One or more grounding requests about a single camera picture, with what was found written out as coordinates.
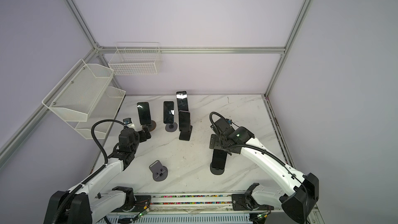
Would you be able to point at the grey round stand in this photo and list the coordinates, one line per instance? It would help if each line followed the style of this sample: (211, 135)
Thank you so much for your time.
(159, 171)
(171, 127)

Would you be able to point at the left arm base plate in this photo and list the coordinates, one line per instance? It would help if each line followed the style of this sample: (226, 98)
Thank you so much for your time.
(136, 203)

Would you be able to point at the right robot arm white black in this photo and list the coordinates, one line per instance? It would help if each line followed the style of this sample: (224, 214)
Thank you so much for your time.
(298, 193)

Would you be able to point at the white mesh lower shelf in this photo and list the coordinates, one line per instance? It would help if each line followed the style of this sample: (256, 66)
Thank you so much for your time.
(107, 108)

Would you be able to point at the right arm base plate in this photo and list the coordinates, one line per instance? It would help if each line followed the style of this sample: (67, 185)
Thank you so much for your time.
(242, 202)

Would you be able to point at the white mesh upper shelf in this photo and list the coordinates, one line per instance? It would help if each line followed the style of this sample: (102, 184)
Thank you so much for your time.
(75, 97)

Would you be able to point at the white wire basket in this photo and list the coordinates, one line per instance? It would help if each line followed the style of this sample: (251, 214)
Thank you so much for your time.
(136, 58)

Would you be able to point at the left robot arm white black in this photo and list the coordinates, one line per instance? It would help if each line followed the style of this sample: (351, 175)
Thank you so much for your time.
(82, 204)

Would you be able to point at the grey round stand middle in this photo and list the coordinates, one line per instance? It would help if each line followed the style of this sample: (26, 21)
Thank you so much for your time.
(171, 127)

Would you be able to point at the brown round phone stand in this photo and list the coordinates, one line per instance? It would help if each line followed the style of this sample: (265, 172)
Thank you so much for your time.
(150, 127)

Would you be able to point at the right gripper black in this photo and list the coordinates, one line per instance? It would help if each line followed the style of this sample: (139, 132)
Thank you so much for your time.
(214, 144)

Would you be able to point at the black folding phone stand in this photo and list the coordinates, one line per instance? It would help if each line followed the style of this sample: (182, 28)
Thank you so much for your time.
(186, 135)

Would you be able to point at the white mesh shelf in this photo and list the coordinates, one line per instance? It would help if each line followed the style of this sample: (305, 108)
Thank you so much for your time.
(107, 108)
(75, 97)

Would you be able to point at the dark round stand front right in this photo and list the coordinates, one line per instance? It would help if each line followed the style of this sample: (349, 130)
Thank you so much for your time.
(216, 171)

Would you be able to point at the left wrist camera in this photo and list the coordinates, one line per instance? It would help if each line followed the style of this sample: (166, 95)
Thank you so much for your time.
(128, 123)

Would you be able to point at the aluminium mounting rail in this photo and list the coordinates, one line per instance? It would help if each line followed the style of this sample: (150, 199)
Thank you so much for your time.
(193, 201)

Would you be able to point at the grey round stand front left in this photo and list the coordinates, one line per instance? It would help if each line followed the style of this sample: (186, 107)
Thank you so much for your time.
(159, 171)

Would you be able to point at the black phone with reflection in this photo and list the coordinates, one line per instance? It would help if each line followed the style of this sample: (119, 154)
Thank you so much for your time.
(168, 112)

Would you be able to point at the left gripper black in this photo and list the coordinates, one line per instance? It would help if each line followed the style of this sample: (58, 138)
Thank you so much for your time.
(142, 137)

